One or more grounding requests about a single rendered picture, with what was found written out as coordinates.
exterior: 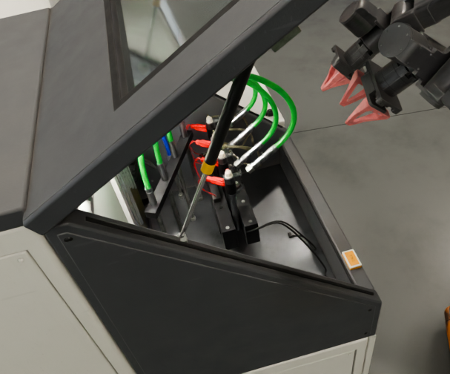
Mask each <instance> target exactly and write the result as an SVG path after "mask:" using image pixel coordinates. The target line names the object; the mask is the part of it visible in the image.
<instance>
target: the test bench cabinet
mask: <svg viewBox="0 0 450 374"><path fill-rule="evenodd" d="M375 339H376V335H372V336H369V337H367V338H362V339H359V340H356V341H352V342H348V343H346V344H341V345H339V346H335V347H331V348H328V349H325V350H321V351H318V352H313V353H311V354H307V355H303V356H300V357H298V358H293V359H290V360H287V361H283V362H280V363H277V364H272V365H270V366H267V367H262V368H259V369H257V370H252V371H249V372H246V373H242V374H368V370H369V367H370V363H371V357H372V353H373V349H374V343H375Z"/></svg>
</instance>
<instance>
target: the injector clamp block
mask: <svg viewBox="0 0 450 374"><path fill-rule="evenodd" d="M233 164H234V158H233V157H228V165H229V167H231V166H232V165H233ZM213 174H214V176H215V177H219V176H218V174H217V171H216V167H215V168H214V171H213ZM235 182H236V186H239V185H240V184H243V183H242V179H241V177H240V176H239V177H235ZM217 188H218V190H219V194H220V197H221V201H220V202H217V203H214V200H213V198H212V195H211V194H210V197H211V202H212V206H213V210H214V215H215V218H216V222H217V225H218V228H219V233H220V234H221V235H222V239H223V242H224V245H225V249H227V250H229V249H235V248H237V247H239V243H238V239H237V235H236V228H235V225H234V219H233V215H232V211H230V210H229V208H228V202H227V198H226V194H225V193H224V191H223V189H222V186H219V185H217ZM236 198H237V206H238V211H239V219H240V224H241V229H242V230H243V233H244V236H245V239H246V242H247V244H252V243H256V242H260V237H259V229H258V230H255V231H252V232H249V233H246V232H247V231H249V230H252V229H255V228H258V227H259V226H258V222H257V219H256V216H255V214H254V210H253V209H252V206H251V203H250V200H249V199H248V195H247V193H246V190H245V188H244V189H243V190H241V192H240V193H238V194H237V195H236Z"/></svg>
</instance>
